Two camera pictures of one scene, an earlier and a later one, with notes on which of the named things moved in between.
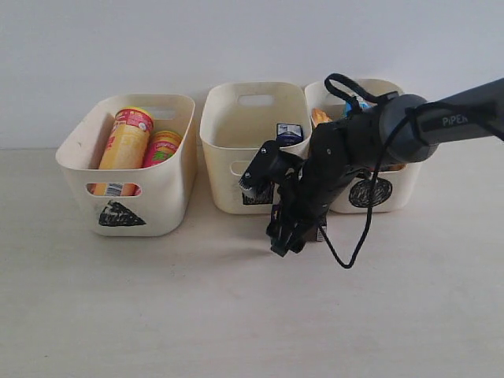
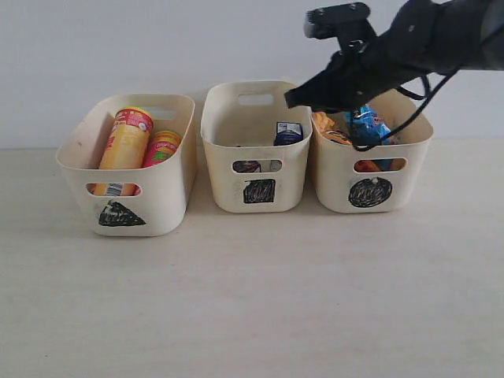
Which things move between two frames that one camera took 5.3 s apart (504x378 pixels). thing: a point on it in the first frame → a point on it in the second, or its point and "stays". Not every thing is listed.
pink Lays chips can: [161, 146] stays
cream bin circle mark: [361, 192] stays
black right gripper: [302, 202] → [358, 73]
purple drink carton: [276, 213] → [246, 166]
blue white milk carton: [288, 134] stays
